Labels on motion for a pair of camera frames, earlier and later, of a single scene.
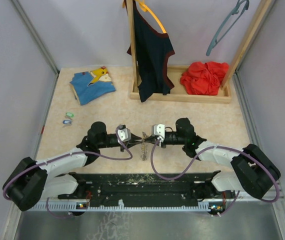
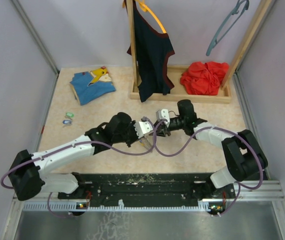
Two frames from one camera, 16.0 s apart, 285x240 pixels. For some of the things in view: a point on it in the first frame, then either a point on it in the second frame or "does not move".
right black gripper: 152,139 to 162,130
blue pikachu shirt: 88,85 does not move
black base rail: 145,187 does not move
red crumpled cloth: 204,78 does not move
